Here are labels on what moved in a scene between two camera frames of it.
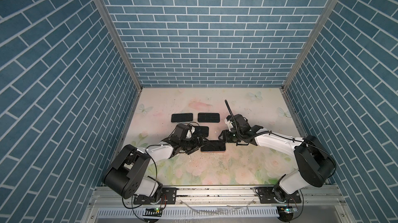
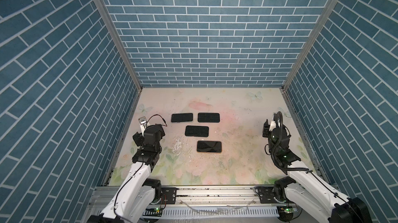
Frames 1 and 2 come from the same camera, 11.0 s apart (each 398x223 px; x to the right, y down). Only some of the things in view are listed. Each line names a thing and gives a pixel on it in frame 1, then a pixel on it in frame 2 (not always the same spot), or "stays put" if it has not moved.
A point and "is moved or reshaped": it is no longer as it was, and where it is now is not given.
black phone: [177, 117] stays put
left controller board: [153, 212] stays put
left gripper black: [196, 145] -> [138, 138]
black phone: [214, 145] is moved or reshaped
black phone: [202, 130] stays put
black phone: [209, 117] stays put
